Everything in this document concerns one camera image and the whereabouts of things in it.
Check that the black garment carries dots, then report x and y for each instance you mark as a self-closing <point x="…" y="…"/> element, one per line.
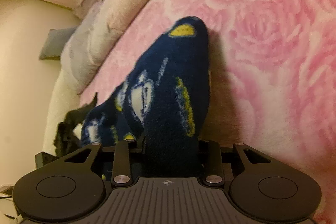
<point x="67" y="129"/>

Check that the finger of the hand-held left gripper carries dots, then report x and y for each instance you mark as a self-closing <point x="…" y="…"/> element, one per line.
<point x="44" y="160"/>

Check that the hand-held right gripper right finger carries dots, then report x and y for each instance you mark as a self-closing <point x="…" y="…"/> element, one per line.
<point x="212" y="158"/>

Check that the cream padded headboard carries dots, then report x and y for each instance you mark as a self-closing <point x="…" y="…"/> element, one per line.
<point x="57" y="108"/>

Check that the grey pillow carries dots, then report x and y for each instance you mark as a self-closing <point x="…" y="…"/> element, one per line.
<point x="55" y="43"/>

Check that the pink pillow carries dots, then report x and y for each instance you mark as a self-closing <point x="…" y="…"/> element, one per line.
<point x="89" y="2"/>

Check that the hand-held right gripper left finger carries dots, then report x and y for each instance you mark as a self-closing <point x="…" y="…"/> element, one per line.
<point x="122" y="158"/>

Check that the cream fluffy duvet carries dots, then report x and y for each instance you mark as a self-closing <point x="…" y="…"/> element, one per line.
<point x="115" y="11"/>

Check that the navy monkey print pajama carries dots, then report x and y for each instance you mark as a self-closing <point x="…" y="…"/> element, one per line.
<point x="170" y="98"/>

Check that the pink floral bed sheet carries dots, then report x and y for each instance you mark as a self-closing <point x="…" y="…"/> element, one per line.
<point x="262" y="69"/>

